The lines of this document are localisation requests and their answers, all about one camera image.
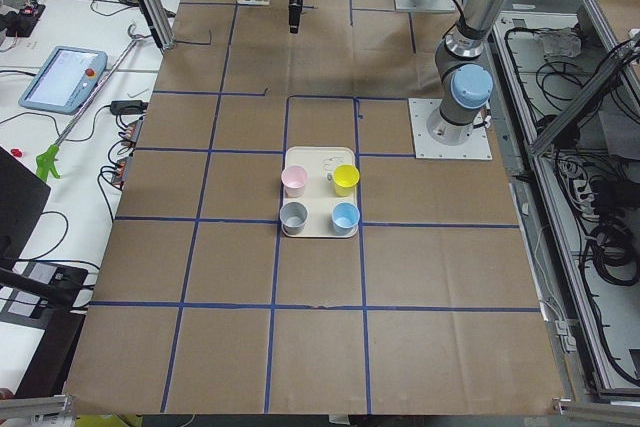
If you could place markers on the pink cup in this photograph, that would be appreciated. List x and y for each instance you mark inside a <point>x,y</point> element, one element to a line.
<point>294,180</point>

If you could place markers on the yellow cup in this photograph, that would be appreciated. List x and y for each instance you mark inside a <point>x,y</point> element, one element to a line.
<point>345,180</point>

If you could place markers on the grey cup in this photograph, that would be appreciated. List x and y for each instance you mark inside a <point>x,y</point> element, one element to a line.
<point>293,216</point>

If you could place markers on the light blue cup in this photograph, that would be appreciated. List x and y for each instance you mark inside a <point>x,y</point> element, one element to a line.
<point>345,218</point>

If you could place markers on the cream serving tray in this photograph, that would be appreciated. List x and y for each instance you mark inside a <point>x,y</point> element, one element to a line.
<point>319,196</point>

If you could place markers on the black power adapter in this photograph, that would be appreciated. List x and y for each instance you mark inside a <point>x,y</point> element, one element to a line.
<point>127,107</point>

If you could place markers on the blue teach pendant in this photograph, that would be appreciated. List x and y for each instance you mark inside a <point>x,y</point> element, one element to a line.
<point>65,81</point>

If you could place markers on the black monitor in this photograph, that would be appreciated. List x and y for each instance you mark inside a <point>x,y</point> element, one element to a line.
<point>23,198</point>

